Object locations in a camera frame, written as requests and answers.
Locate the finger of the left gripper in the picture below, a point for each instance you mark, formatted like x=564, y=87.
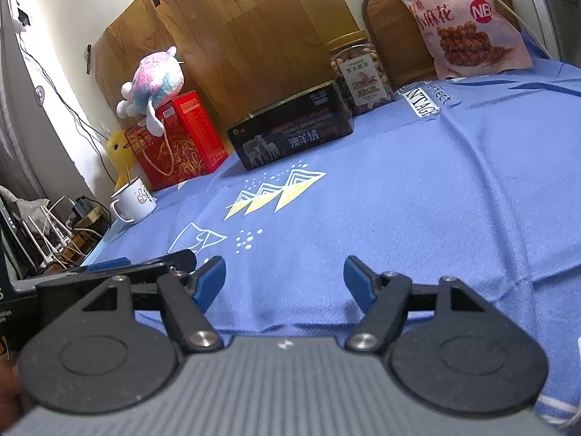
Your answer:
x=181, y=261

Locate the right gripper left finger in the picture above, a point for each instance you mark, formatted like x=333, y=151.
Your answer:
x=185, y=300

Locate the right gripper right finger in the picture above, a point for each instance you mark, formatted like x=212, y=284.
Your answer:
x=382, y=299

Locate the person's left hand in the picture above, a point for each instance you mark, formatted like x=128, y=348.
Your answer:
x=10, y=405

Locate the white enamel mug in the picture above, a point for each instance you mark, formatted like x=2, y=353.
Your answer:
x=133, y=202

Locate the red gift bag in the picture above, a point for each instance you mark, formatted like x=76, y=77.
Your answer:
x=189, y=147

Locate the yellow duck plush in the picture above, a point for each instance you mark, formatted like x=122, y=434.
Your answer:
x=122, y=158

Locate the pastel plush toy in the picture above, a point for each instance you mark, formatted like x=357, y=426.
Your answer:
x=157, y=80

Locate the black sheep-print storage box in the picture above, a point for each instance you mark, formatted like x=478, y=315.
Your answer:
x=306, y=120

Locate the nut jar gold lid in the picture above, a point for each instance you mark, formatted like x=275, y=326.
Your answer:
x=362, y=79

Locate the wooden panel board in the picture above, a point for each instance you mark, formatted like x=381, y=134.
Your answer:
x=239, y=55

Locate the pink fried-twist snack bag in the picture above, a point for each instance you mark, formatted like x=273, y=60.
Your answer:
x=468, y=38

